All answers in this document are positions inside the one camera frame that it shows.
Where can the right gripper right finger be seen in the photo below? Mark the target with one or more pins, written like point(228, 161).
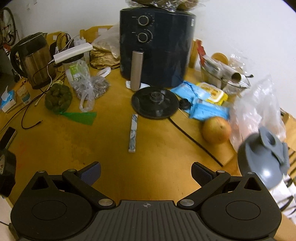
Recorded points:
point(215, 183)

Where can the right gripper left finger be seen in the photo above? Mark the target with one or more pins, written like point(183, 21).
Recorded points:
point(72, 188)

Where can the shaker bottle grey lid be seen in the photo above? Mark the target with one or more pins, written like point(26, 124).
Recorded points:
point(264, 154)

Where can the marbled white stick bar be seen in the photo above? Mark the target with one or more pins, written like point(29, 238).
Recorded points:
point(133, 134)

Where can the blue wipes pack front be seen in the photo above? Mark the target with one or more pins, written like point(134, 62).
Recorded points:
point(203, 110)

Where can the blue wipes pack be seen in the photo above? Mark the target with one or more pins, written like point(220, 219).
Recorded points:
point(189, 91)
point(203, 110)

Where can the small black cap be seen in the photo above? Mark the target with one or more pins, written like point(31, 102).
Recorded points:
point(184, 104)

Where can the yellow wipes pack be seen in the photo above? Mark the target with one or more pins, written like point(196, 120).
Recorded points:
point(217, 96)

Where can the green net bag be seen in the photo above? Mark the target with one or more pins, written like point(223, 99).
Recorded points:
point(58, 99)

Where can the black smartphone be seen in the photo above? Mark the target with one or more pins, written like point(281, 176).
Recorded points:
point(7, 138)

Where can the clear plastic bag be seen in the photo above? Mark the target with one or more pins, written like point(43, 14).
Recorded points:
point(256, 107)

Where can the bagged grey scrubbers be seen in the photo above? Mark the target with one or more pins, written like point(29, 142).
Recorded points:
point(90, 88)

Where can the black kettle base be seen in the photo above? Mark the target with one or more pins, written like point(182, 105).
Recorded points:
point(154, 103)

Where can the tissue box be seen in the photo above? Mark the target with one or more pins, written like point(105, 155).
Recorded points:
point(8, 100)

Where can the clear plastic jar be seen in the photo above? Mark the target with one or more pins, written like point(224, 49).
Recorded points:
point(71, 70)

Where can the brown paper bag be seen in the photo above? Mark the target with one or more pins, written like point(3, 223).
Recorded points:
point(100, 59)

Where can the white power bank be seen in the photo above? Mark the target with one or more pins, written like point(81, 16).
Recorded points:
point(72, 52)

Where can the steel electric kettle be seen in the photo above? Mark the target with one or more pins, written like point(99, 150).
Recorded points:
point(31, 58)

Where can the black air fryer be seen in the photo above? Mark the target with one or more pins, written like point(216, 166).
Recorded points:
point(155, 45)

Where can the wrapped flatbread stack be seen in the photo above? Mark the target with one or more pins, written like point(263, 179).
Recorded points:
point(169, 5)

